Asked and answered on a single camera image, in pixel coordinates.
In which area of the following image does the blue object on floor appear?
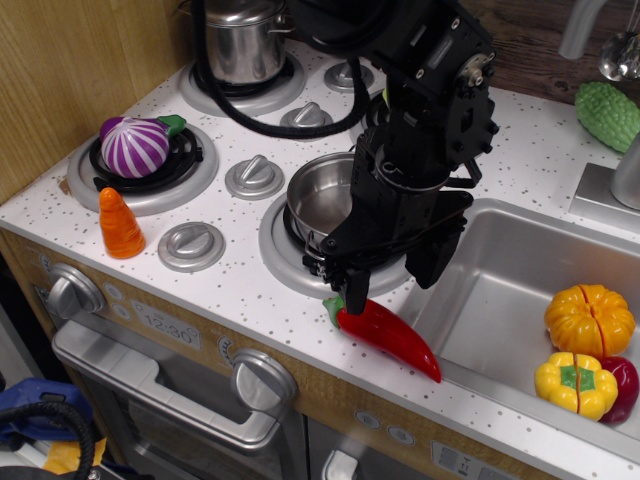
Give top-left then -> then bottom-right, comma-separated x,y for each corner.
1,378 -> 93,442

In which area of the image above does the back left stove burner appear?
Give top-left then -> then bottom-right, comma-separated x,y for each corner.
178,53 -> 305,117

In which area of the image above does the tall steel stock pot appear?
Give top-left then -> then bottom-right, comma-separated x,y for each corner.
193,0 -> 290,88

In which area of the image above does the left oven dial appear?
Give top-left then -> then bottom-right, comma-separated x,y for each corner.
47,263 -> 106,320

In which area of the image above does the dark red toy fruit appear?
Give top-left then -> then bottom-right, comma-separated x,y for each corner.
601,356 -> 639,424

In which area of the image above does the orange toy carrot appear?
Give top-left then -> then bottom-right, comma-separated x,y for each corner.
99,187 -> 146,259

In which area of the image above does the silver sink basin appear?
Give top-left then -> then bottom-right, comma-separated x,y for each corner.
399,199 -> 639,462

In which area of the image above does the hanging steel ladle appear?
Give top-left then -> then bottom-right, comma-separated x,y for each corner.
599,1 -> 639,82

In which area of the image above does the silver stovetop knob front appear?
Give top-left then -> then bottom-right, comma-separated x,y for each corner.
157,222 -> 225,273

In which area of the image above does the silver oven door handle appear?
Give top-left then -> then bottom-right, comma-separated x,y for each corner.
53,321 -> 280,454

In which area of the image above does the red toy chili pepper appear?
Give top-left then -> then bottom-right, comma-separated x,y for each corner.
322,296 -> 442,383

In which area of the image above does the black floor cable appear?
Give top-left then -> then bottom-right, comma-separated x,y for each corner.
0,400 -> 97,480

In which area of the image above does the oven clock display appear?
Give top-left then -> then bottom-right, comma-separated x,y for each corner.
131,300 -> 202,350

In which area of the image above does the silver stovetop knob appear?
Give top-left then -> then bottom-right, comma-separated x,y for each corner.
157,222 -> 225,273
324,62 -> 374,93
225,155 -> 285,201
280,102 -> 333,129

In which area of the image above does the front right stove burner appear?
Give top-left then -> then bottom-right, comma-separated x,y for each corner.
258,194 -> 410,299

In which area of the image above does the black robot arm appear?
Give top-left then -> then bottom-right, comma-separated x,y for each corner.
289,1 -> 498,314

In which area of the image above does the front left stove burner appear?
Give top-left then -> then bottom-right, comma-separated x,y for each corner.
67,115 -> 219,216

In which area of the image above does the silver stovetop knob rear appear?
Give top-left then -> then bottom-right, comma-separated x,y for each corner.
324,62 -> 374,93

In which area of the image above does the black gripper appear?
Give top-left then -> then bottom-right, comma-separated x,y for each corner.
320,124 -> 473,315

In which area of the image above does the stove burner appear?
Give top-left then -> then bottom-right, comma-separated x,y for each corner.
67,115 -> 219,216
258,194 -> 410,299
349,89 -> 389,145
178,53 -> 305,117

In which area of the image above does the small steel pot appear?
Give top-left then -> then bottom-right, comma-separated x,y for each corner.
285,152 -> 354,253

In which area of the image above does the green toy lettuce leaf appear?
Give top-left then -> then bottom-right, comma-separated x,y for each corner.
382,88 -> 390,108

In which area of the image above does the yellow cloth on floor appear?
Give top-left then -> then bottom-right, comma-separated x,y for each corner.
43,438 -> 107,474

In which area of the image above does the silver faucet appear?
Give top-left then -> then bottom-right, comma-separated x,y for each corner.
558,1 -> 639,231

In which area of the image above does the oven dial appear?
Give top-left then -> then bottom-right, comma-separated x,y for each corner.
231,348 -> 298,413
47,263 -> 106,320

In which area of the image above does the silver dishwasher handle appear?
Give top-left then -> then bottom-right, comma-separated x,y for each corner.
320,450 -> 359,480

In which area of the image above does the right oven dial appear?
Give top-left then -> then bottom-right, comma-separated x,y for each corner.
231,348 -> 298,413

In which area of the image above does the orange toy pumpkin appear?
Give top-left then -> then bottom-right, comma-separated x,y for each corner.
544,284 -> 636,359

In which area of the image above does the silver stovetop knob middle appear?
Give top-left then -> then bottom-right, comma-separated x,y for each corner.
225,155 -> 285,201

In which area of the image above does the yellow toy bell pepper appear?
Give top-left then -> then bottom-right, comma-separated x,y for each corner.
534,352 -> 618,421

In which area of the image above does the silver stovetop knob back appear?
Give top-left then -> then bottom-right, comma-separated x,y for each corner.
280,102 -> 333,129

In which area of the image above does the green toy bitter gourd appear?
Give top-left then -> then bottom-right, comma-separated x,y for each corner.
574,82 -> 639,154

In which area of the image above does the purple striped toy onion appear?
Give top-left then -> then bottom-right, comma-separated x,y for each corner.
99,115 -> 186,179

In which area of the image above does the back right stove burner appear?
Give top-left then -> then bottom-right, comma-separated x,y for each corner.
349,89 -> 389,145

